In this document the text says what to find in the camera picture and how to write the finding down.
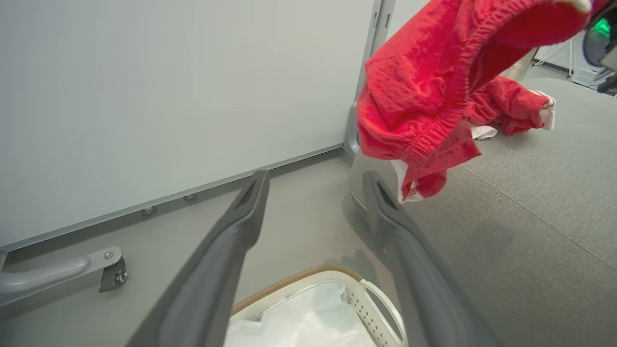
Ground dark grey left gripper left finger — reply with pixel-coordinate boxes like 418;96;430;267
126;169;271;347

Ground red shorts with white trim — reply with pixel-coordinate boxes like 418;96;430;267
355;0;609;203

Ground white basket liner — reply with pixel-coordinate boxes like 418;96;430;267
224;280;377;347

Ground white laundry basket brown rim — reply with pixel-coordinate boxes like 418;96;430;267
226;265;408;347

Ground white metal stand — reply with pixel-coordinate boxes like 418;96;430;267
533;38;577;74

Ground grey partition corner post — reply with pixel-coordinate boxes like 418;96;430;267
343;0;397;156

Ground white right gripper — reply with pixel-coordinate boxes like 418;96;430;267
581;4;617;95

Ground red and white sports shirt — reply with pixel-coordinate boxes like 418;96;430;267
465;76;557;141

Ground black caster wheel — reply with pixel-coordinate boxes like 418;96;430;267
98;256;128;294

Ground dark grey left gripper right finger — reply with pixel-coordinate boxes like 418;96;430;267
363;171;500;347

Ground narrow white partition panel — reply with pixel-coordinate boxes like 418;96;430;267
386;0;434;41

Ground large white partition panel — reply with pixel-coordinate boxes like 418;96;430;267
0;0;382;252

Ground white slatted box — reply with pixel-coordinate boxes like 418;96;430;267
570;67;603;88

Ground grey partition foot bar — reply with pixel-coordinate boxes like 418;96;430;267
0;246;124;307

